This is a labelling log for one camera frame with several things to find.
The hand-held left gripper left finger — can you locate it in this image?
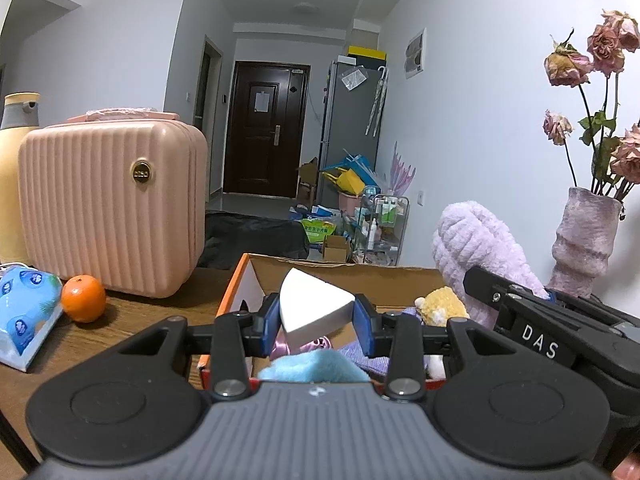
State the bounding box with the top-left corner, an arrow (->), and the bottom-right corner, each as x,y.
117,292 -> 282,402

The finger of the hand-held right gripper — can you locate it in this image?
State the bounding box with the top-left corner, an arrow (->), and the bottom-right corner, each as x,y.
544,287 -> 638,329
463,266 -> 508,313

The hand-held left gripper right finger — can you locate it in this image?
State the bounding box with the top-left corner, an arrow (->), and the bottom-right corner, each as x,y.
351,294 -> 523,403

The purple knit cloth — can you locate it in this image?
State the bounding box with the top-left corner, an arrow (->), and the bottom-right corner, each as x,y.
340,307 -> 426,378

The white triangular sponge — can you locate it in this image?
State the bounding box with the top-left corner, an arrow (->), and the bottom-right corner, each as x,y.
279,267 -> 357,351

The lavender fluffy slipper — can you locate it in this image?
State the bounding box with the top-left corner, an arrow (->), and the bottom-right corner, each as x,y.
431,201 -> 551,328

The orange and white cardboard box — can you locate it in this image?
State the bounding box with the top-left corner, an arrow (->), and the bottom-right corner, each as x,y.
197,252 -> 468,391

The pink satin cloth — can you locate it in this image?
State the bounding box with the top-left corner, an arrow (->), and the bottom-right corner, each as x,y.
270,336 -> 335,361

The yellow plush toy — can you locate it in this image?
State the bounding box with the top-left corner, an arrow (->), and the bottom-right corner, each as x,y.
414,286 -> 470,325

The light blue fluffy cloth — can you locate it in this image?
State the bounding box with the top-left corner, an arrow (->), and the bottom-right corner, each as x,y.
257,349 -> 372,383

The pink textured vase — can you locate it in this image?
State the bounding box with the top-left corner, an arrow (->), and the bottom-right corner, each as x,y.
550,186 -> 625,298

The small open cardboard box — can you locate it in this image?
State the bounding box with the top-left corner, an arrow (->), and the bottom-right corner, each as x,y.
322,235 -> 353,263

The dark bedding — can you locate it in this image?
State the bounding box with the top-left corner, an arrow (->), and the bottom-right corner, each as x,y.
197,211 -> 311,268

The metal cart with bottles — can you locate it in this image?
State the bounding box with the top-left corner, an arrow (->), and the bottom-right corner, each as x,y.
352,194 -> 411,267

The green printed bag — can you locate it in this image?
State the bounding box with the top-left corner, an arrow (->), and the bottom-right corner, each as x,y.
300,216 -> 337,238

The pink bucket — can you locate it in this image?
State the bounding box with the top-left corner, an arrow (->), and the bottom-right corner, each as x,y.
338,191 -> 366,216

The purple wing decoration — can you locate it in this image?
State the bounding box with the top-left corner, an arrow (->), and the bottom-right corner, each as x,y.
389,141 -> 417,196

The brown cardboard carton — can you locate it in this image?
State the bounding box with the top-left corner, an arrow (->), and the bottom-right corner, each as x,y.
297,157 -> 319,208

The pile of blue yellow clutter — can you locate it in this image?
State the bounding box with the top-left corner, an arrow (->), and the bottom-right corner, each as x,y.
320,149 -> 381,196

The dark brown entrance door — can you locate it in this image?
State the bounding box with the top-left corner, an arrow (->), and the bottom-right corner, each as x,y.
222,60 -> 311,200

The orange fruit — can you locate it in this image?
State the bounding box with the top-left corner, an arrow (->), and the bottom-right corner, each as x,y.
61,274 -> 107,324

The grey refrigerator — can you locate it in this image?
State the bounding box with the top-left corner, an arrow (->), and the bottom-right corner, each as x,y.
317,60 -> 386,211

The pink ribbed suitcase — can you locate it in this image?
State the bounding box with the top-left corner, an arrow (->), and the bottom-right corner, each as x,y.
18,107 -> 208,298

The white folded umbrella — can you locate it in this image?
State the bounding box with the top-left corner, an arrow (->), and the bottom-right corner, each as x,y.
365,66 -> 388,137

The white electrical panel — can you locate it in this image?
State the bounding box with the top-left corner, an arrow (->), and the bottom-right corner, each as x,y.
404,27 -> 427,80

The clear plastic bag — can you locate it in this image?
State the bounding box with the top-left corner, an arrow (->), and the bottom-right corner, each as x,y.
341,67 -> 368,91

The blue tissue pack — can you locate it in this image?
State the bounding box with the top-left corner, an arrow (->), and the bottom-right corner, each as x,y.
0,266 -> 64,373

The yellow and black box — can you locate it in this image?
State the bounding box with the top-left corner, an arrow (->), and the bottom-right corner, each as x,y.
347,45 -> 389,63

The bouquet of dried pink roses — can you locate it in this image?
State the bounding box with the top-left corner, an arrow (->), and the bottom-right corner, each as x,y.
542,9 -> 640,198

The yellow thermos bottle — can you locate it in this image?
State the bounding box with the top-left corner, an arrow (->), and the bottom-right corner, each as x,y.
0,92 -> 41,266

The interior door frame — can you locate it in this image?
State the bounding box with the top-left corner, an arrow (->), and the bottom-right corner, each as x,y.
192,35 -> 224,206

